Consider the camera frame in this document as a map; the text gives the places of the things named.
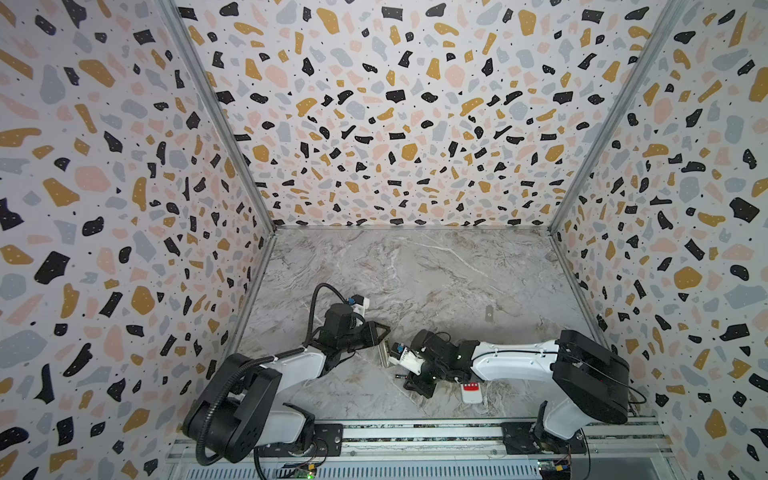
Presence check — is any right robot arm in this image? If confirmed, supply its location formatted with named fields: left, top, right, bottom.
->
left=388, top=330, right=630, bottom=453

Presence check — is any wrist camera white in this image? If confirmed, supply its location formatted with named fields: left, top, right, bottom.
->
left=348, top=294, right=370, bottom=317
left=388, top=343, right=424, bottom=375

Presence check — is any red and white remote control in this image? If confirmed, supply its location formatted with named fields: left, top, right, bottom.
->
left=461, top=382, right=483, bottom=404

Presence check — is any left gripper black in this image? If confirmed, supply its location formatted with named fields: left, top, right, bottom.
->
left=336, top=320, right=388, bottom=354

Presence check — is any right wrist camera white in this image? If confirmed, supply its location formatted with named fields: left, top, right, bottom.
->
left=388, top=343, right=424, bottom=375

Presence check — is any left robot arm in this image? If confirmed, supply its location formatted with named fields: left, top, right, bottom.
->
left=182, top=298, right=391, bottom=466

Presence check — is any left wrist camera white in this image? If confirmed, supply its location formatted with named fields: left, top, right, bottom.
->
left=348, top=294, right=370, bottom=317

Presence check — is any aluminium mounting rail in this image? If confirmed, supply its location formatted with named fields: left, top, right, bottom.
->
left=164, top=417, right=685, bottom=479

